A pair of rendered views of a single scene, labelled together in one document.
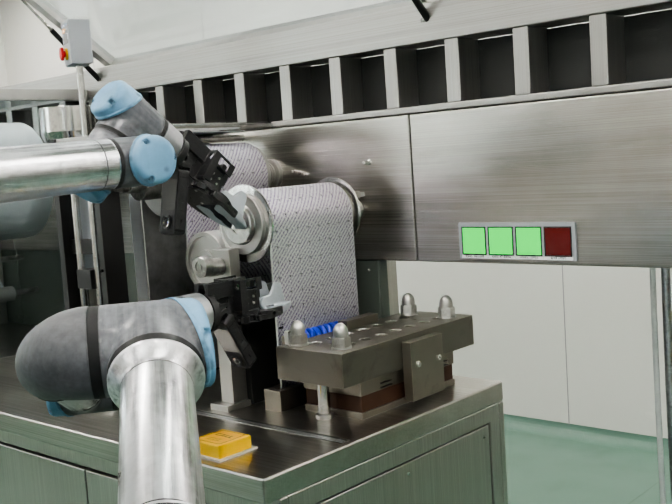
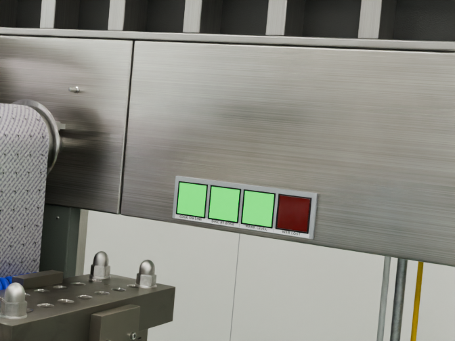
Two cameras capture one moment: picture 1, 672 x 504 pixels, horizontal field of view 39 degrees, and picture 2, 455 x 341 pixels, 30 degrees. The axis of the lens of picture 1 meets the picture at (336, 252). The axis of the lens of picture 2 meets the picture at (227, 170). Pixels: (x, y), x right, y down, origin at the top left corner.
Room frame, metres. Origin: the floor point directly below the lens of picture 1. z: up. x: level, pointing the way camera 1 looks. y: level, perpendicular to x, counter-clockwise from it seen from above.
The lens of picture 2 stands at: (0.46, 0.02, 1.31)
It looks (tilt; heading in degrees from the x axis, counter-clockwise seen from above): 3 degrees down; 346
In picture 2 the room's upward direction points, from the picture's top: 5 degrees clockwise
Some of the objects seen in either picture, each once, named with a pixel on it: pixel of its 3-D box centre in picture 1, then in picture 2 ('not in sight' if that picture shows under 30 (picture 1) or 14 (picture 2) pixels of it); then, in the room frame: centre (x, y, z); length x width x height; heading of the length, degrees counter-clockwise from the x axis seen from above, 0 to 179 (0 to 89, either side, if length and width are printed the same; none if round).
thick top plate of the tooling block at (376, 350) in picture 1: (380, 345); (61, 313); (1.77, -0.07, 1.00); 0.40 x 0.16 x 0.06; 138
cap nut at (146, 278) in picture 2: (446, 306); (146, 273); (1.85, -0.21, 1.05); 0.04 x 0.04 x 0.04
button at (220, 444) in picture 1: (221, 444); not in sight; (1.49, 0.21, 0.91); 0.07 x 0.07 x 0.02; 48
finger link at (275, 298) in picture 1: (277, 297); not in sight; (1.71, 0.11, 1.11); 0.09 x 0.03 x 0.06; 137
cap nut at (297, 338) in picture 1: (297, 332); not in sight; (1.67, 0.08, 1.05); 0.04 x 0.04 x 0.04
